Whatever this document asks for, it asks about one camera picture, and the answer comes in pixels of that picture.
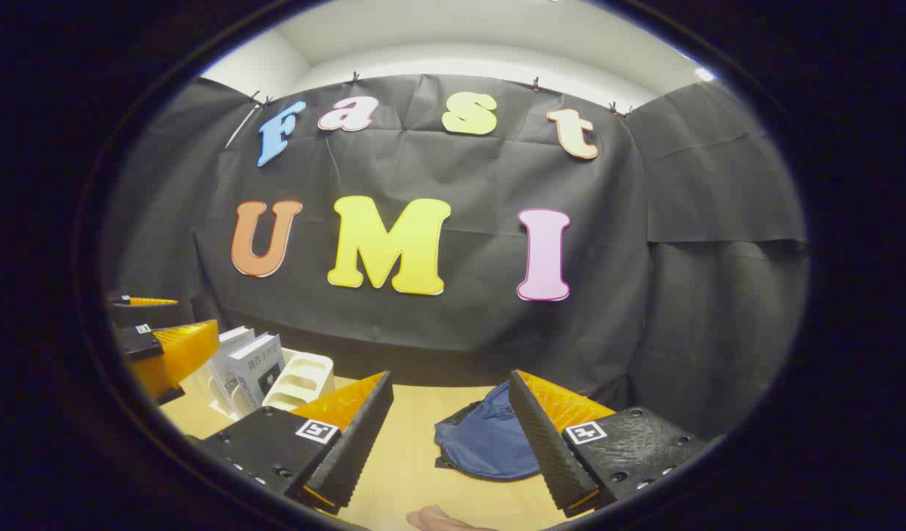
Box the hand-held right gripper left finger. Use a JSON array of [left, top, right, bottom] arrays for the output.
[[191, 370, 395, 516]]

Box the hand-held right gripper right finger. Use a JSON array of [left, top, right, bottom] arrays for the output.
[[508, 369, 719, 518]]

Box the white book printed cover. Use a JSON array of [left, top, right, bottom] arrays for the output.
[[208, 327, 256, 414]]

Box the blue schoolbag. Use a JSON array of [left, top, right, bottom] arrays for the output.
[[433, 380, 542, 482]]

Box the blue cover book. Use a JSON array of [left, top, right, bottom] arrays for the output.
[[228, 333, 286, 412]]

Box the white bookshelf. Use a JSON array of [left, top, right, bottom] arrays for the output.
[[193, 347, 336, 423]]

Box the black backdrop cloth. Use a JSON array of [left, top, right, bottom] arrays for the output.
[[103, 74, 809, 443]]

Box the thin white rod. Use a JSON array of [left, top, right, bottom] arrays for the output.
[[224, 92, 263, 149]]

